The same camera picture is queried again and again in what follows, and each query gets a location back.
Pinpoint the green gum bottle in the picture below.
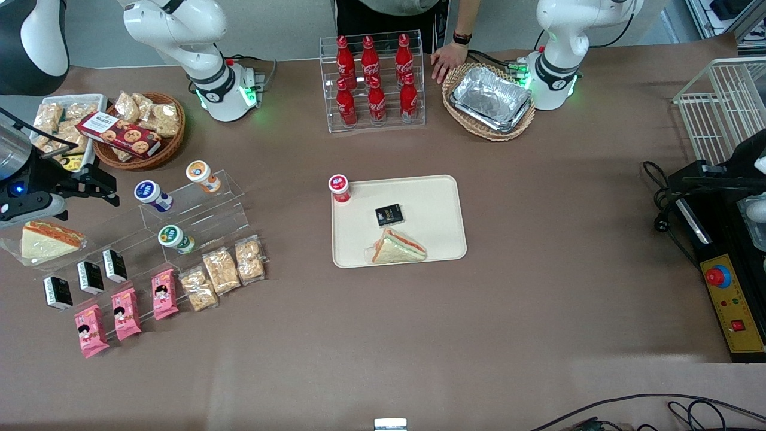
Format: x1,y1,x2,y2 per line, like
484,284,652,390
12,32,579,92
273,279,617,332
157,224,197,255

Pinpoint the person's bare forearm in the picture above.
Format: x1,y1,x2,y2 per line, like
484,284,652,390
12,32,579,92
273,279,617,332
454,0,483,34

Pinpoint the orange gum bottle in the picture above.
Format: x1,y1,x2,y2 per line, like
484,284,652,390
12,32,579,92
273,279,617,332
185,160,223,194

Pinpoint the red gum bottle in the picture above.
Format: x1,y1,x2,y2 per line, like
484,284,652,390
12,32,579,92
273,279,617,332
328,174,352,205

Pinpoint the aluminium foil tray stack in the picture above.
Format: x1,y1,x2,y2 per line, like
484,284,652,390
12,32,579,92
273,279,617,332
449,66,534,133

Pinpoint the beige plastic tray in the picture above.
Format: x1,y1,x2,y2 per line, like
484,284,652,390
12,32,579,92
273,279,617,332
331,174,468,269

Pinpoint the person's bare hand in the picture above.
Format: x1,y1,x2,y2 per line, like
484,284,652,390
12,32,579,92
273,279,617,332
431,41,470,84

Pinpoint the wrapped triangle sandwich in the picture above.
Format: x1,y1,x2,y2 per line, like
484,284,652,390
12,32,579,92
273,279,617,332
2,219,90,268
366,227,428,265

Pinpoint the dark red cookie box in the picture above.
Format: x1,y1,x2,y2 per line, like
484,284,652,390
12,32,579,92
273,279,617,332
76,111,163,160

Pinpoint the red emergency stop button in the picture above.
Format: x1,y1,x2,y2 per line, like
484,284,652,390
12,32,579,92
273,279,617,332
704,265,732,289

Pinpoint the white plastic bin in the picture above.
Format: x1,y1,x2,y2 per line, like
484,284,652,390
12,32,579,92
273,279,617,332
28,93,109,175

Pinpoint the small black carton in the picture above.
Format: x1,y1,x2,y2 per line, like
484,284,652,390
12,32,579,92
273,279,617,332
77,260,106,296
43,275,74,311
102,248,129,284

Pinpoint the black and yellow control box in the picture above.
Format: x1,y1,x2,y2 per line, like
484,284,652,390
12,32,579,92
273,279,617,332
666,159,766,364

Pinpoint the round wicker snack basket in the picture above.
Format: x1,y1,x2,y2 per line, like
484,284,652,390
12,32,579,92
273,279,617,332
93,92,187,172

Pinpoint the clear acrylic step shelf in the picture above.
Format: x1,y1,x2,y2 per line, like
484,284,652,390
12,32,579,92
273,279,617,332
37,169,251,294

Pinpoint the pink snack packet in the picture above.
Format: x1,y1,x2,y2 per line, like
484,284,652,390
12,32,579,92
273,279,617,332
150,268,180,321
110,287,144,342
74,304,111,359

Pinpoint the clear bag of crackers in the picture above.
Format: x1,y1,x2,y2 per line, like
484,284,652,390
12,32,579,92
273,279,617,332
202,247,242,297
178,266,220,313
234,235,267,285

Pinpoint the clear acrylic bottle rack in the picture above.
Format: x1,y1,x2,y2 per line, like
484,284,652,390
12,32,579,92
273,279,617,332
319,30,427,133

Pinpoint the red cola bottle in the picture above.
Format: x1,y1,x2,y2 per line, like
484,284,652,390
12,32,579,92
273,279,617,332
361,35,381,80
336,78,358,128
366,75,387,126
399,72,419,122
394,33,414,77
335,35,357,84

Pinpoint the wicker basket with foil trays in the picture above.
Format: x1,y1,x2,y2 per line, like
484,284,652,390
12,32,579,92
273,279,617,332
442,62,537,142

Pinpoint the small black snack packet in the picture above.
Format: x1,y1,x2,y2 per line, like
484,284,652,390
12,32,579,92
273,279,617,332
375,204,405,228

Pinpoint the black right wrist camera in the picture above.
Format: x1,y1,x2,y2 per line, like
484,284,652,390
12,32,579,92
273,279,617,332
0,157,62,205

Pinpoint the black power cable with plug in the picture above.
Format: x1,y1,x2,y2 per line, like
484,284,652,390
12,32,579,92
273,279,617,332
642,160,702,271

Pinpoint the white wire basket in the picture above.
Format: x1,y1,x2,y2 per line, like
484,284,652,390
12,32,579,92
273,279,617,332
673,57,766,166

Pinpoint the looped black cable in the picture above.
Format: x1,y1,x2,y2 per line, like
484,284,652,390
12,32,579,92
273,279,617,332
667,399,729,431

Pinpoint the long black cable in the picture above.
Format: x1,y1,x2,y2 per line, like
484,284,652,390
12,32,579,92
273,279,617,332
529,393,766,431

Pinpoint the black cable at arm base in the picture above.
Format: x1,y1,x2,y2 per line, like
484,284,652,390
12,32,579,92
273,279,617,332
224,54,279,92

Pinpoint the metal shelf frame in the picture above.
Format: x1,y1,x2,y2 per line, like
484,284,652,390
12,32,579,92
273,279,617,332
684,0,766,44

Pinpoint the black cable bundle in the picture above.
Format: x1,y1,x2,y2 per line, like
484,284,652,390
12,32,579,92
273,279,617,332
466,49,528,76

